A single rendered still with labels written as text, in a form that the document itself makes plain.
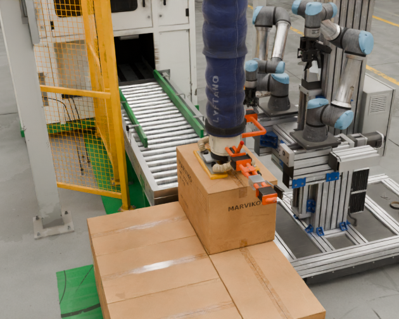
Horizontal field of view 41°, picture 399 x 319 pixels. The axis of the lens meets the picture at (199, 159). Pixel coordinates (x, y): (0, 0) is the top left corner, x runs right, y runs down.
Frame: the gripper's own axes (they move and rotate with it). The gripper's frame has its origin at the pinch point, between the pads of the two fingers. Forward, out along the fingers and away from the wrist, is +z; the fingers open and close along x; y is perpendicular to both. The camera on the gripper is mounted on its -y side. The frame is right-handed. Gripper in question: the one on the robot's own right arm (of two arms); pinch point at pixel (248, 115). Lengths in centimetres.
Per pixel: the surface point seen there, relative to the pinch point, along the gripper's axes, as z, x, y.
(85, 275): 108, -113, -14
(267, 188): -1, -26, 88
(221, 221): 33, -39, 59
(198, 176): 14, -46, 41
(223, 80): -39, -31, 39
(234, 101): -28, -25, 41
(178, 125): 54, -16, -120
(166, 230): 54, -63, 29
